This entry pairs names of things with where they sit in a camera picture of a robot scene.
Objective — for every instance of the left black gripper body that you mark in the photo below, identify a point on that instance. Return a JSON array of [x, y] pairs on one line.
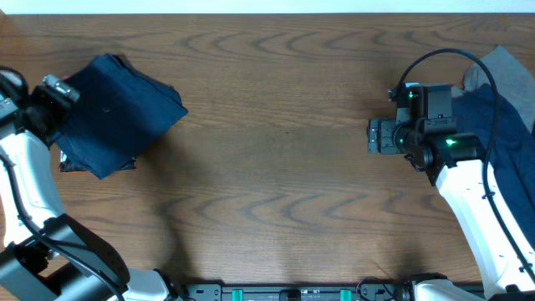
[[43, 110]]

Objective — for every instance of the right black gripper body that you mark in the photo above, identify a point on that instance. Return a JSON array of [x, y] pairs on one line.
[[394, 137]]

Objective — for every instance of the dark blue denim shorts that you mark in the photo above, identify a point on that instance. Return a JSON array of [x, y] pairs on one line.
[[119, 114]]

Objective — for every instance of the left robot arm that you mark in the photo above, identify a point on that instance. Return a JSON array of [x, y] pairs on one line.
[[48, 255]]

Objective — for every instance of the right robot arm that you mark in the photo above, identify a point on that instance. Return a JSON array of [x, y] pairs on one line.
[[503, 255]]

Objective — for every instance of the folded black printed t-shirt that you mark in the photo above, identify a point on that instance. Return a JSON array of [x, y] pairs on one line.
[[67, 164]]

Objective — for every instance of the grey garment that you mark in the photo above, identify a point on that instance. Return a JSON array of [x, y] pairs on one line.
[[514, 82]]

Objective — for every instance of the blue garment in pile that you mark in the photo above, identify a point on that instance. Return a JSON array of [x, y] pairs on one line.
[[512, 156]]

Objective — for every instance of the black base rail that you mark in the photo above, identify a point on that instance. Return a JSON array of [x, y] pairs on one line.
[[367, 288]]

